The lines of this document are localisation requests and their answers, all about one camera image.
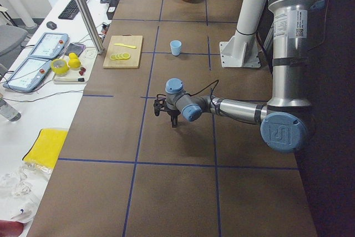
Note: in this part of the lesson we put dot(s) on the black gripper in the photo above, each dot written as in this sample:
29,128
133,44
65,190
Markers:
173,114

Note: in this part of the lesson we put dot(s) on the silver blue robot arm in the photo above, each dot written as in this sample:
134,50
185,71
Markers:
285,120

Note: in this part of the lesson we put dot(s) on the light blue paper cup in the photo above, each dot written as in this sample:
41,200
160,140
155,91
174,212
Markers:
176,47

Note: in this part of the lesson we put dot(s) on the spare strawberries on desk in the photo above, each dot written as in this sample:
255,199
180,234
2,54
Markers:
82,71

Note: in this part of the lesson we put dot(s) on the wooden cutting board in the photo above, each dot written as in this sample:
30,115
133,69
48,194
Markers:
133,62

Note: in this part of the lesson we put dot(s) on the yellow plastic knife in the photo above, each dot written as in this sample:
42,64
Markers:
125,45

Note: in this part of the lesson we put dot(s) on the black keyboard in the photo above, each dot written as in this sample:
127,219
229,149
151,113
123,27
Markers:
70,11

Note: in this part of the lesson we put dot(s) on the white tray on desk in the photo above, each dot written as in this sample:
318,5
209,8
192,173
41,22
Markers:
73,69

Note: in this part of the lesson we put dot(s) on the dark notebook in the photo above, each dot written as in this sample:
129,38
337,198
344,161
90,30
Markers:
76,48

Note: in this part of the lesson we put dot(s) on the whole yellow lemon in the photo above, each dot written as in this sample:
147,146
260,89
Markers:
74,63
73,56

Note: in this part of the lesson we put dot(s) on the yellow tape roll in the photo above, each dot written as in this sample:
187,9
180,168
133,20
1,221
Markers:
59,66

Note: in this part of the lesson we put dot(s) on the black computer mouse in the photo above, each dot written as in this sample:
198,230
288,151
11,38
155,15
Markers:
51,25

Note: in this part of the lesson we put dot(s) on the yellow cloth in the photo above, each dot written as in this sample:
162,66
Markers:
46,148

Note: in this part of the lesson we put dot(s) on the upper teach pendant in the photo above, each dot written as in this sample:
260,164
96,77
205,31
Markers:
50,45

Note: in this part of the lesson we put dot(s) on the teach pendant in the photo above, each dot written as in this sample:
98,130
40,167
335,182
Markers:
50,45
29,75

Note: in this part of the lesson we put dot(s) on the lower teach pendant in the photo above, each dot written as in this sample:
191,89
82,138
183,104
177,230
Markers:
29,75

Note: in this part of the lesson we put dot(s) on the clear water bottle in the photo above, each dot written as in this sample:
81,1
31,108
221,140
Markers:
10,113

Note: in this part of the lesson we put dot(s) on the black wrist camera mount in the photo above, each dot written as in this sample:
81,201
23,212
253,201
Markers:
159,104

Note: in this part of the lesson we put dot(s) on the aluminium frame post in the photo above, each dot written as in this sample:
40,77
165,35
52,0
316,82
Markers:
90,26

